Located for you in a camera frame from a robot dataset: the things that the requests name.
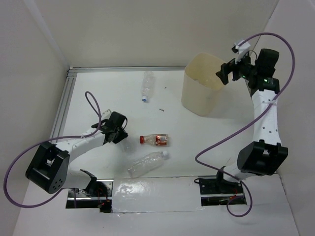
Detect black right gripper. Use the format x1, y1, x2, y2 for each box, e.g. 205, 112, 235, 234
215, 51, 259, 85

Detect clear bottle white cap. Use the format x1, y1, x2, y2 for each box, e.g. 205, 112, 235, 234
122, 139, 135, 154

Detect clear bottle blue-white cap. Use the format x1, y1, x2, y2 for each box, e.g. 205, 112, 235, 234
127, 151, 169, 178
141, 71, 156, 103

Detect red cap labelled bottle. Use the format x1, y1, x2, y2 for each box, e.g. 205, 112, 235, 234
139, 134, 169, 147

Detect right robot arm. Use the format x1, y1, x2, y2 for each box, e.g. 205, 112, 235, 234
215, 49, 288, 193

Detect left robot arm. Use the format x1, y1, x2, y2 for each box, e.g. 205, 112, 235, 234
26, 110, 128, 196

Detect beige plastic bin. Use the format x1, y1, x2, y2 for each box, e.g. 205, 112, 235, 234
181, 53, 224, 117

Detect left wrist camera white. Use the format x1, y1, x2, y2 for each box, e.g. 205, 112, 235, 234
101, 109, 112, 120

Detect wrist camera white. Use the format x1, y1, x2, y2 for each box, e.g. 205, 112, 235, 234
101, 109, 112, 120
232, 40, 251, 64

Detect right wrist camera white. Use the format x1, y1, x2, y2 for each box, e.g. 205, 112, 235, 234
232, 40, 251, 64

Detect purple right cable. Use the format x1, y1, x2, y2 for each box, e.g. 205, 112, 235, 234
195, 32, 295, 217

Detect aluminium frame rail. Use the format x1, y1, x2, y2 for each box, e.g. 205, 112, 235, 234
46, 65, 243, 153

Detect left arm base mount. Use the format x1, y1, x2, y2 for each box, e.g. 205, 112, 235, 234
65, 169, 114, 213

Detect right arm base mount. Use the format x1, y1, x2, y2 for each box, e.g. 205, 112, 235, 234
194, 175, 247, 207

